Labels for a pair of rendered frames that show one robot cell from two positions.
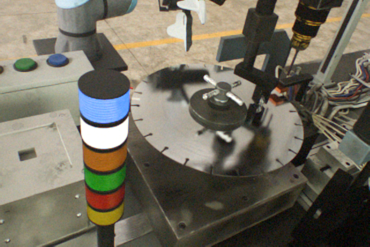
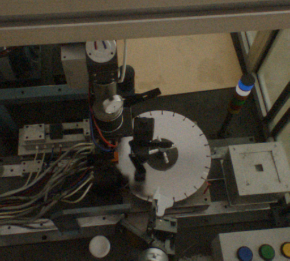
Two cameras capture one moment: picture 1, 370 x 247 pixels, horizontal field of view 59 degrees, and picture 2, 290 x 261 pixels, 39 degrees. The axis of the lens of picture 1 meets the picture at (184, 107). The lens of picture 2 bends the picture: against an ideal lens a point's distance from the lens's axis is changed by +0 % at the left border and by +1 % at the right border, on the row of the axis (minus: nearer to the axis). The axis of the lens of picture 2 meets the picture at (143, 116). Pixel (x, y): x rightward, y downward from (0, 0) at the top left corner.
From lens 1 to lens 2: 1.32 m
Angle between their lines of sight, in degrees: 77
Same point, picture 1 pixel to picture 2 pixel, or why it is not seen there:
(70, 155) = (239, 160)
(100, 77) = (248, 81)
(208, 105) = (169, 152)
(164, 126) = (196, 148)
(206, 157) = (183, 125)
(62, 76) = (241, 233)
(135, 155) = not seen: hidden behind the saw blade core
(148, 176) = not seen: hidden behind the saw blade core
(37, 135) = (255, 179)
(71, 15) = not seen: outside the picture
